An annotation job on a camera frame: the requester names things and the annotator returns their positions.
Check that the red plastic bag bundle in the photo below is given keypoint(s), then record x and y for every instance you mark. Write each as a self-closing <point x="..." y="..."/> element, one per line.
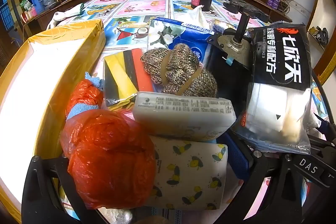
<point x="111" y="159"/>

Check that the brown knitted cloth bundle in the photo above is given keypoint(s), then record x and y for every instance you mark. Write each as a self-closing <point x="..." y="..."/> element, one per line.
<point x="179" y="72"/>

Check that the blue facial tissue pack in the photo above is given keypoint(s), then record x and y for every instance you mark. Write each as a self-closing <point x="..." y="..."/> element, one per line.
<point x="167" y="33"/>

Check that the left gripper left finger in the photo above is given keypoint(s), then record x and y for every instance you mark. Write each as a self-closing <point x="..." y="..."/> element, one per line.
<point x="41" y="202"/>

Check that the yellow black red sponge pack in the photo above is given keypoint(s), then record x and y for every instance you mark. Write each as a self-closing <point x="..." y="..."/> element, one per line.
<point x="124" y="77"/>

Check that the black round motor device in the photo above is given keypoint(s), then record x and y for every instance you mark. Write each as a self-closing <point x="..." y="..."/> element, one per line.
<point x="230" y="61"/>

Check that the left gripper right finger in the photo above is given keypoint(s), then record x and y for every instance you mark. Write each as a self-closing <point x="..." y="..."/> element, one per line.
<point x="271" y="189"/>

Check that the black gadget on table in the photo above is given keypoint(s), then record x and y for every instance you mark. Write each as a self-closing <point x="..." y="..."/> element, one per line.
<point x="240" y="6"/>

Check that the blue knitted sock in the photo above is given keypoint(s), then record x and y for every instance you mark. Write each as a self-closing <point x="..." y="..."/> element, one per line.
<point x="87" y="95"/>

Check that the white tissue pack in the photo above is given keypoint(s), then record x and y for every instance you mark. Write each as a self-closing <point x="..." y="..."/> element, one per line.
<point x="183" y="117"/>

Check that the yellow cardboard box tray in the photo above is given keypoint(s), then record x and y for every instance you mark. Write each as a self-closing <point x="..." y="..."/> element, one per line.
<point x="35" y="88"/>

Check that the black wipes package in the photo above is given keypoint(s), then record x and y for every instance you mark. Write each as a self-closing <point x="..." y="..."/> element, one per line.
<point x="277" y="115"/>

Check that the lemon print tissue pack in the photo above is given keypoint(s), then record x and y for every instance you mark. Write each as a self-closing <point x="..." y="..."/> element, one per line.
<point x="190" y="175"/>

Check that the white rubber glove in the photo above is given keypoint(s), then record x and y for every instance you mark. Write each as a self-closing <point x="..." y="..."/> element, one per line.
<point x="60" y="16"/>

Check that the colourful printed tablecloth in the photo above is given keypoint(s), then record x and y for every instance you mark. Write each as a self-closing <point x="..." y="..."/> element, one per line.
<point x="125" y="23"/>

